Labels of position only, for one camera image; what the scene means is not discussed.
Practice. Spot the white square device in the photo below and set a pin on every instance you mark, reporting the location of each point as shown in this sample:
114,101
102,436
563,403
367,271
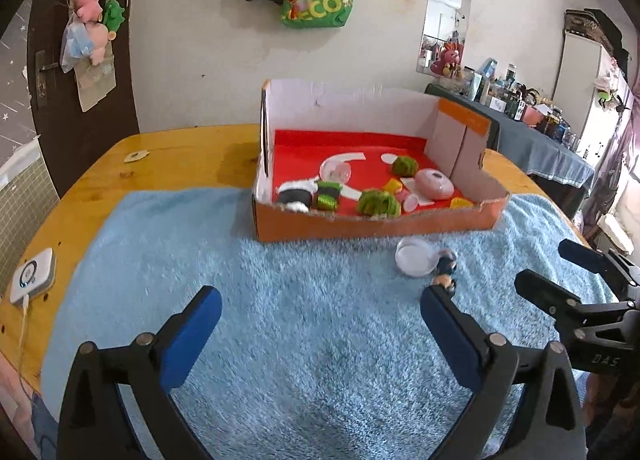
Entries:
32,275

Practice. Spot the black and white sock roll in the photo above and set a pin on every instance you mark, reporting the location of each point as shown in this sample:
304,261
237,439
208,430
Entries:
295,196

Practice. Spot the white refrigerator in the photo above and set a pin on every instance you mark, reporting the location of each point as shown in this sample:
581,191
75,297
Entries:
575,65

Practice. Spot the small green yarn bundle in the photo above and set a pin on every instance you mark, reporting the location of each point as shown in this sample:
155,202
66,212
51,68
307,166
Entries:
405,165

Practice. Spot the clear plastic container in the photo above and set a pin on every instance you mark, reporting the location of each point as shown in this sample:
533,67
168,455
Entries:
337,174

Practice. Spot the dark bag on refrigerator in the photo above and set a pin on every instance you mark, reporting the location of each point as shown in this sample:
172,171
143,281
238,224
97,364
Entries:
592,25

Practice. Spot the green plush toy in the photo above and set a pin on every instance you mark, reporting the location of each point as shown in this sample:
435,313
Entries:
114,15

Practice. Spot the large green yarn bundle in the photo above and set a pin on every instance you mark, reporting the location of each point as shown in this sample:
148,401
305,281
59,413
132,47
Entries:
378,202

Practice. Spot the pale pink plush toy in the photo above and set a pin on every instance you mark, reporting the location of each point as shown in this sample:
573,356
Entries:
97,43

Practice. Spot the green black striped toy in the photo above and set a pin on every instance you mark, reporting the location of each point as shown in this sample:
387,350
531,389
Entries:
327,196

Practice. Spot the pink curtain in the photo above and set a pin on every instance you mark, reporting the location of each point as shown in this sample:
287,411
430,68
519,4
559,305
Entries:
625,140

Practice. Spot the small doll figurine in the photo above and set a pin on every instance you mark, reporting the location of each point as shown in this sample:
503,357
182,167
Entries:
445,270

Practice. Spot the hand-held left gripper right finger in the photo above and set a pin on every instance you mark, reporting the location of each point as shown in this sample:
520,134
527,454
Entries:
452,335

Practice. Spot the pink oval device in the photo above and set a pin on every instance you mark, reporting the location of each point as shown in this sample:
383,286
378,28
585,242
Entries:
435,184

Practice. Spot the clear capsule half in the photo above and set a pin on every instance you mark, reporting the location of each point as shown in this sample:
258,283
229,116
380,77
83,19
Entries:
412,201
415,257

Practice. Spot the small white tag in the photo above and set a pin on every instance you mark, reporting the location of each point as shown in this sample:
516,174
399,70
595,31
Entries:
135,156

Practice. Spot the wall mirror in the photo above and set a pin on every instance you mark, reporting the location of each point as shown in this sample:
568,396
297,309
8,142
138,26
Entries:
447,5

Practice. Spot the orange cardboard box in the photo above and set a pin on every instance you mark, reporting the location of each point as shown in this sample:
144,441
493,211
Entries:
375,230

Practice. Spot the pink plush toy with ears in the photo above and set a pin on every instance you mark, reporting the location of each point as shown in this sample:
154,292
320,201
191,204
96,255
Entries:
449,59

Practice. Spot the green hanging toy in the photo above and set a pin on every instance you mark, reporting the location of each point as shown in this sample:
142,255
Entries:
607,95

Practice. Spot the cluster of bottles and jars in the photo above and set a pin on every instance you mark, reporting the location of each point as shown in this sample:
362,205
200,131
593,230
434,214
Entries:
515,95

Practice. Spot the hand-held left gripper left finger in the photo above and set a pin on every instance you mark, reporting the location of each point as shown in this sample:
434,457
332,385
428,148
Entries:
192,335

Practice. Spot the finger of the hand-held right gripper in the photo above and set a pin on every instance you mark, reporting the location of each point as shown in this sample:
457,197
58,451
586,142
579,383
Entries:
550,295
595,260

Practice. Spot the beige paper bag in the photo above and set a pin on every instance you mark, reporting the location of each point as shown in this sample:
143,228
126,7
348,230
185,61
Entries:
95,83

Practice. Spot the person's right hand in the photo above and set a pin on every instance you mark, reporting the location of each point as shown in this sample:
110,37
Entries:
605,400

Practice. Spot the dark brown door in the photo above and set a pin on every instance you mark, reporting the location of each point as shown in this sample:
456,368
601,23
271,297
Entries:
50,140

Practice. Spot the pink pig plush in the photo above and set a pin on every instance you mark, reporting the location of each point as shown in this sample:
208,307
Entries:
89,3

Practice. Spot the side table with blue cloth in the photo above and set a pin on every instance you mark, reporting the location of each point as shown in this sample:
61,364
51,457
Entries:
540,150

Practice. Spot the light blue fluffy towel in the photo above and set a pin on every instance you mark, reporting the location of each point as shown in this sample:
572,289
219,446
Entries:
300,315

